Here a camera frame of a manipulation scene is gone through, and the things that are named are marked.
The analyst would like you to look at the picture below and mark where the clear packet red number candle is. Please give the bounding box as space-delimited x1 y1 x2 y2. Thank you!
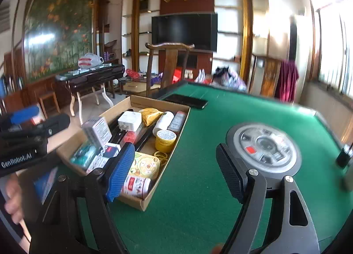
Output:
121 131 140 145

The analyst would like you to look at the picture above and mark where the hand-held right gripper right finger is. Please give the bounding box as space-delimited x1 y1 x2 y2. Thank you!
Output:
216 144 320 254

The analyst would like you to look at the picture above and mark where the black smartphone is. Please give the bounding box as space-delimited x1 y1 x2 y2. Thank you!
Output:
163 94 208 109

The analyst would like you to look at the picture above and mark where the dark wooden television cabinet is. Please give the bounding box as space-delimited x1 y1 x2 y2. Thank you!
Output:
158 48 213 79

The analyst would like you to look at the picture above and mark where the large window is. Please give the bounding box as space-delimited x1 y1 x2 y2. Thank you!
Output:
306 0 353 97

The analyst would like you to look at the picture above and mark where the yellow snack packet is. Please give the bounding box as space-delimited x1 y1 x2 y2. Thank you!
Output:
138 108 164 127

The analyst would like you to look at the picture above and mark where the small black jar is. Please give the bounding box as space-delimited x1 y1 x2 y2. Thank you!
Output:
336 144 353 168

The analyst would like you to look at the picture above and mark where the white bottle red label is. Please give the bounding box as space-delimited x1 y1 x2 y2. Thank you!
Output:
120 175 155 199

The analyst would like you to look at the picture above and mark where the floral clothes pile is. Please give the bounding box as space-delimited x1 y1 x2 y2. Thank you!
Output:
212 66 247 92

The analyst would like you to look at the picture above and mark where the white printed medicine box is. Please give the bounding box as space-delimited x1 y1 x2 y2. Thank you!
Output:
82 117 113 148

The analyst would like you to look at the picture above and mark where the white charger plug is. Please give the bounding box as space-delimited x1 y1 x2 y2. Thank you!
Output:
118 111 142 132

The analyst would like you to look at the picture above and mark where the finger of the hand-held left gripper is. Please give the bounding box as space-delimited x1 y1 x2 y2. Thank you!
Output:
0 113 71 144
0 106 40 133

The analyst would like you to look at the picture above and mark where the low wooden coffee table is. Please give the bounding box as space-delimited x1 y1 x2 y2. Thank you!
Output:
123 80 162 94

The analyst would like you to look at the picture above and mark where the blue white printed label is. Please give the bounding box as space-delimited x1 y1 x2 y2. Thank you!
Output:
36 168 57 202

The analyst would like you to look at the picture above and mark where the white bottle green label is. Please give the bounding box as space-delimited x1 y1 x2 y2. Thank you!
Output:
152 111 175 136

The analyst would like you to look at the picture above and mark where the floral wall painting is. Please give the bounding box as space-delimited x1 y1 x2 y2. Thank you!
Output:
23 0 100 83

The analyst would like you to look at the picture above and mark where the small wooden stool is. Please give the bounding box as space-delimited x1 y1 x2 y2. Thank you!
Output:
36 91 61 117

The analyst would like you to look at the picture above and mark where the person's left hand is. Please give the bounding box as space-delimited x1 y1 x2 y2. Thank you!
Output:
4 179 26 225

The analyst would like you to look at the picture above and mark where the black flat television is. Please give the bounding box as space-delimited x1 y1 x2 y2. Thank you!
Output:
152 13 218 52

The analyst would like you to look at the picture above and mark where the small red black box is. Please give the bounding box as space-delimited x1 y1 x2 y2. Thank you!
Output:
103 144 122 159

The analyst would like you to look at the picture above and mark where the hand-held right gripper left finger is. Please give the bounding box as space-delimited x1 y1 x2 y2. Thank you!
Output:
29 143 136 254

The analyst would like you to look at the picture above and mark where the dark wooden chair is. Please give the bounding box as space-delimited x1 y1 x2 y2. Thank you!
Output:
145 43 195 97

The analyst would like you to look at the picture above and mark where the teal white tissue pack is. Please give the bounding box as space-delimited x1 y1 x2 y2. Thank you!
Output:
70 145 97 167

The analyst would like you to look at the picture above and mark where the pink white plastic bag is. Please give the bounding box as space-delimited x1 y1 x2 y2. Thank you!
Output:
194 69 207 83

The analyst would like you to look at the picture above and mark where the dark glossy console table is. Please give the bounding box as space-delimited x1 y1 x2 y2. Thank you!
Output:
55 64 124 125

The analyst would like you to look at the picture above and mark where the white printed packet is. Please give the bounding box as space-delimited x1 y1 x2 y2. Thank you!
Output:
86 155 111 174

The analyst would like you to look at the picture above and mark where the round table control panel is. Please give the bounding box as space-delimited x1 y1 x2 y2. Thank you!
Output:
225 122 302 179

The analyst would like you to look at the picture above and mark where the cardboard box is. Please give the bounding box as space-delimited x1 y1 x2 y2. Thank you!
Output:
56 95 191 212

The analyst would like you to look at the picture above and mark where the gold framed display shelf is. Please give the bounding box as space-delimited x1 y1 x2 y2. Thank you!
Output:
121 0 254 83

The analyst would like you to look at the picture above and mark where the dark red cloth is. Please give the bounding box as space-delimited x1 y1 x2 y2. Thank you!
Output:
276 61 300 103

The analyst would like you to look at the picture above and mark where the yellow round printed box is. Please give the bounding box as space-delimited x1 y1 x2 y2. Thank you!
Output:
129 151 161 181

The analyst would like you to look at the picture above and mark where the white standing air conditioner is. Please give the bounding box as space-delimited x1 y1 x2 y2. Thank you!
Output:
288 14 305 63

